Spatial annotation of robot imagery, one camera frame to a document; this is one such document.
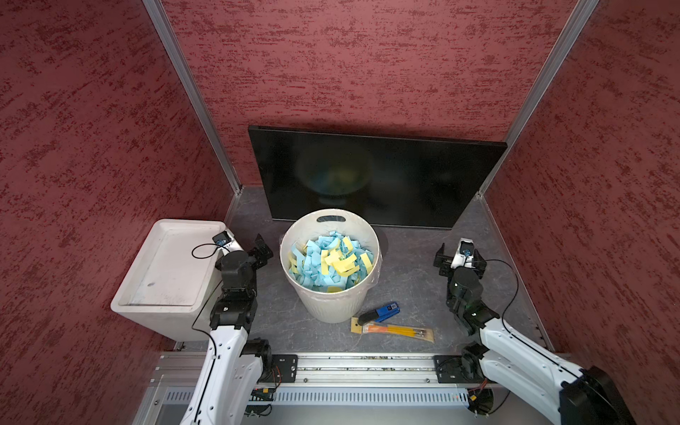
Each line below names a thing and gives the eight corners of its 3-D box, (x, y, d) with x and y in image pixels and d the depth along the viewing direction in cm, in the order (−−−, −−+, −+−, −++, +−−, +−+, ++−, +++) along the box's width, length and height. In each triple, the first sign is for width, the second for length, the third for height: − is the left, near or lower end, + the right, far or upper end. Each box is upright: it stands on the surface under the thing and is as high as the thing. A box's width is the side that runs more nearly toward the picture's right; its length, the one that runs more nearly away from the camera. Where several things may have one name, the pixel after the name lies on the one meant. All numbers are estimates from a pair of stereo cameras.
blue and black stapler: (360, 329, 83) (361, 325, 80) (356, 320, 85) (357, 315, 82) (398, 313, 87) (400, 308, 83) (394, 304, 88) (395, 299, 85)
